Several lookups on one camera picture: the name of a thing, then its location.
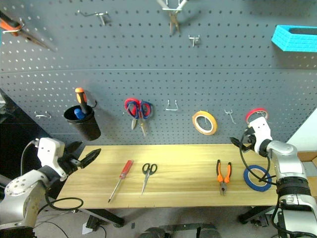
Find white floor power socket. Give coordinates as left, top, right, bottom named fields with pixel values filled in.
left=81, top=215, right=101, bottom=236

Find blue handled screwdriver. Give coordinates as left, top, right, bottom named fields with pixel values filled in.
left=73, top=108, right=86, bottom=120

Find blue plastic bin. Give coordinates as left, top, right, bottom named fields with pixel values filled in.
left=270, top=24, right=317, bottom=53

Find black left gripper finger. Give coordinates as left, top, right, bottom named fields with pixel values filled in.
left=64, top=141, right=84, bottom=156
left=79, top=148, right=102, bottom=170

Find grey metal pegboard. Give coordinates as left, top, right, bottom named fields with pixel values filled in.
left=0, top=0, right=317, bottom=146

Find black handled scissors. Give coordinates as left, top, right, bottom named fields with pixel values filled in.
left=140, top=162, right=159, bottom=195

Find long silver pegboard hook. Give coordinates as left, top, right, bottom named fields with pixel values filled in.
left=76, top=9, right=110, bottom=26

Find red handled screwdriver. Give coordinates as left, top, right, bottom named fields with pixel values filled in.
left=107, top=160, right=135, bottom=204

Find red tape roll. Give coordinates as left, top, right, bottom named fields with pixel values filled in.
left=245, top=107, right=269, bottom=124

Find grey left wrist cable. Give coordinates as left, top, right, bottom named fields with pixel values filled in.
left=20, top=138, right=40, bottom=176

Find orange handled long nose pliers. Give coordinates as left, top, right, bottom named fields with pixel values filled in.
left=0, top=9, right=57, bottom=52

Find white handled pliers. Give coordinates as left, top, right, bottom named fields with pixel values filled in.
left=156, top=0, right=189, bottom=36

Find orange black handled screwdriver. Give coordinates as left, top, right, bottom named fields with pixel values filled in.
left=74, top=87, right=89, bottom=115

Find red blue handled scissors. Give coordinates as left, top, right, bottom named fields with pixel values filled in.
left=137, top=99, right=154, bottom=137
left=123, top=97, right=141, bottom=131

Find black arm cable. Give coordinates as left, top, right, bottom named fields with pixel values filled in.
left=37, top=188, right=84, bottom=214
left=238, top=128, right=279, bottom=189

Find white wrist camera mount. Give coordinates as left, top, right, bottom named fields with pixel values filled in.
left=37, top=137, right=68, bottom=181
left=246, top=117, right=273, bottom=155

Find small silver pegboard hook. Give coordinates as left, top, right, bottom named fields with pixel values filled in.
left=187, top=34, right=202, bottom=48

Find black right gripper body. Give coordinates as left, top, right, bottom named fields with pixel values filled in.
left=243, top=126, right=259, bottom=152

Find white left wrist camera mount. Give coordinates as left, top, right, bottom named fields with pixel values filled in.
left=37, top=137, right=68, bottom=181

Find silver double prong hook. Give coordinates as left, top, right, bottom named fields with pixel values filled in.
left=223, top=108, right=236, bottom=124

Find blue tape roll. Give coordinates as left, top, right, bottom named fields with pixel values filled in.
left=243, top=164, right=273, bottom=193

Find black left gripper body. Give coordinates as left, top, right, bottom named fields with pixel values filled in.
left=57, top=148, right=84, bottom=176

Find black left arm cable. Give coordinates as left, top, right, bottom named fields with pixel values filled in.
left=37, top=188, right=84, bottom=214

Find yellow tape roll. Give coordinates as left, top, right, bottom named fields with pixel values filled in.
left=192, top=110, right=218, bottom=136

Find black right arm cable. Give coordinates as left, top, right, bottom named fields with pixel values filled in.
left=238, top=128, right=279, bottom=189

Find black table leg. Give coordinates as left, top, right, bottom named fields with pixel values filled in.
left=237, top=205, right=277, bottom=226
left=78, top=207, right=125, bottom=228

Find silver loop pegboard hook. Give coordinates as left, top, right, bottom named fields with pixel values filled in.
left=34, top=111, right=53, bottom=120
left=164, top=99, right=180, bottom=112

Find orange black combination pliers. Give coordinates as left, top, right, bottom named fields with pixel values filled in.
left=216, top=159, right=233, bottom=197

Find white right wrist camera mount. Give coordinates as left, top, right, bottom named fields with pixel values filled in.
left=246, top=117, right=273, bottom=155

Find black cup holder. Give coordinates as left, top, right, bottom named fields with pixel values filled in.
left=63, top=105, right=102, bottom=141

